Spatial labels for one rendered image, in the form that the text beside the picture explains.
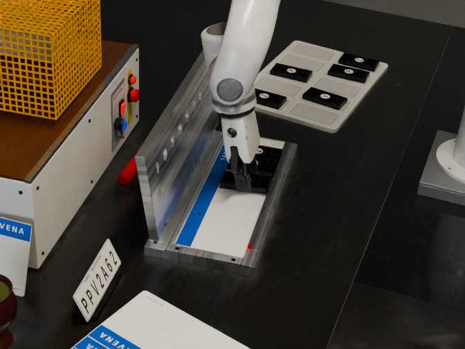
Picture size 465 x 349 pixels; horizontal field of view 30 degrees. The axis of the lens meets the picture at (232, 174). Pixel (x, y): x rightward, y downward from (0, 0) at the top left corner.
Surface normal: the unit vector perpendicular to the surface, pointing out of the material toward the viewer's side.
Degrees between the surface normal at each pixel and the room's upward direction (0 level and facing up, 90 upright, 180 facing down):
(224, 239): 0
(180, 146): 81
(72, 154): 90
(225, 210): 0
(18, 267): 69
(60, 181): 90
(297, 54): 0
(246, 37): 56
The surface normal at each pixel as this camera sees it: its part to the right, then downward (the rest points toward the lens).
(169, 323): 0.06, -0.83
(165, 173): 0.97, 0.04
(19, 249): -0.26, 0.18
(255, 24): 0.27, -0.17
